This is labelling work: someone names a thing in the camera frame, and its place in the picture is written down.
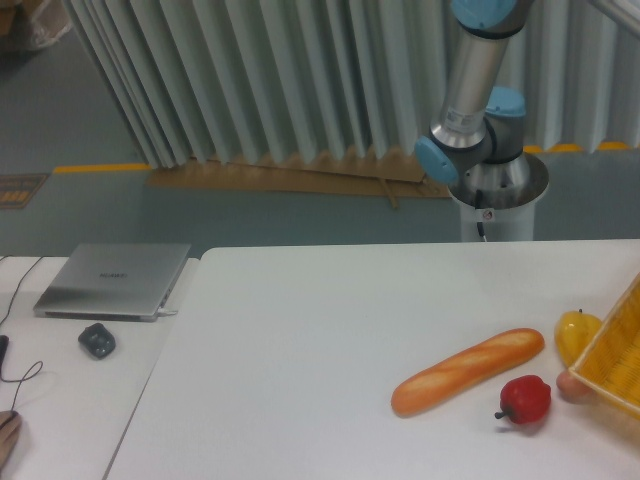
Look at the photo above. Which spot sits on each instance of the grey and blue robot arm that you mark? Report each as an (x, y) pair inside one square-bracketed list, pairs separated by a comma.
[(475, 100)]

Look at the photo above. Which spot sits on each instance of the brown toy egg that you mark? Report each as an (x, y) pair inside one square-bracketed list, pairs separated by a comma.
[(571, 389)]

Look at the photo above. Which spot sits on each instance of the yellow toy bell pepper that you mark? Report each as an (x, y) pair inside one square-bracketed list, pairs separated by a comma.
[(573, 333)]

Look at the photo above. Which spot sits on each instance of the small black device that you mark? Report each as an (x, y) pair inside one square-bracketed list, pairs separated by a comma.
[(97, 341)]

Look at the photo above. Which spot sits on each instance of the silver closed laptop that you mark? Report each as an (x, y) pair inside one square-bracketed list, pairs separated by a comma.
[(129, 281)]

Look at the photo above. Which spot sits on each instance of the person's hand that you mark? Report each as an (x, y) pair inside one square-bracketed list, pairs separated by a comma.
[(11, 423)]

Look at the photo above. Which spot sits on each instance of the red toy bell pepper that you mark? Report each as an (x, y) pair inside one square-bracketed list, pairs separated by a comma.
[(524, 400)]

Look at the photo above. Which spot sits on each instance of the white folding partition screen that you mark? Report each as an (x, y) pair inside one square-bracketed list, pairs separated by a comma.
[(248, 79)]

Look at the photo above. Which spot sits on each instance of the flattened brown cardboard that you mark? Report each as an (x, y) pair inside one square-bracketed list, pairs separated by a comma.
[(394, 176)]

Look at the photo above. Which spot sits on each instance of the toy baguette bread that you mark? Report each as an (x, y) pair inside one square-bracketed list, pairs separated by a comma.
[(455, 374)]

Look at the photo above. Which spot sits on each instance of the yellow wicker basket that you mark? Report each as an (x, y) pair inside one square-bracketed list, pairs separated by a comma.
[(609, 364)]

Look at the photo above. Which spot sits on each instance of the white laptop cable plug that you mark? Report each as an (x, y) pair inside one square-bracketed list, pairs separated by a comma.
[(165, 312)]

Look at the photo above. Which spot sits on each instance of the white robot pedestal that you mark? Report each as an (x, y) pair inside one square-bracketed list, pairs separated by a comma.
[(497, 202)]

